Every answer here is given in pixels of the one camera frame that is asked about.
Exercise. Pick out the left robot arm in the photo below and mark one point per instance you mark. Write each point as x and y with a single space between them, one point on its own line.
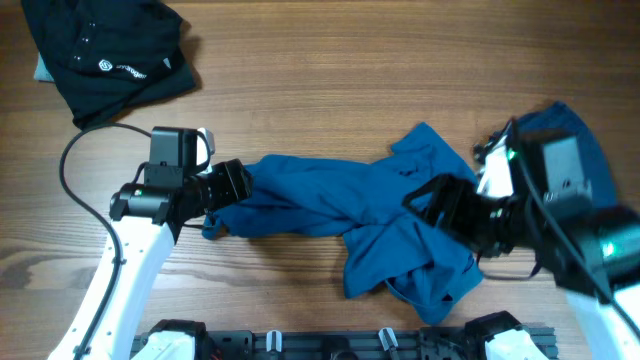
177 184

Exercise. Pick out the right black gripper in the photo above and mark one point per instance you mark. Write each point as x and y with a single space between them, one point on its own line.
454 215

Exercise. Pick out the grey folded cloth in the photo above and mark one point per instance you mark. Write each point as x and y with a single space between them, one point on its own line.
41 73

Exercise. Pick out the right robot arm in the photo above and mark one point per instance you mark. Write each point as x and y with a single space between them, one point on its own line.
534 193

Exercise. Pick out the dark navy crumpled garment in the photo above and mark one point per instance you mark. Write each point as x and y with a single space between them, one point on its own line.
593 160

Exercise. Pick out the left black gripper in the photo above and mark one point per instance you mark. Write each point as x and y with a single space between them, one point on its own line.
233 185

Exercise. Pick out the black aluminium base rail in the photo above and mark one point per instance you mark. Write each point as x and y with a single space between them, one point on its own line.
466 342

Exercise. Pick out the black folded polo shirt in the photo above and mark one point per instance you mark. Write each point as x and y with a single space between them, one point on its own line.
106 55

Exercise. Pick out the blue polo shirt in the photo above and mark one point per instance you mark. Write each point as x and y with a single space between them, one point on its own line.
362 204

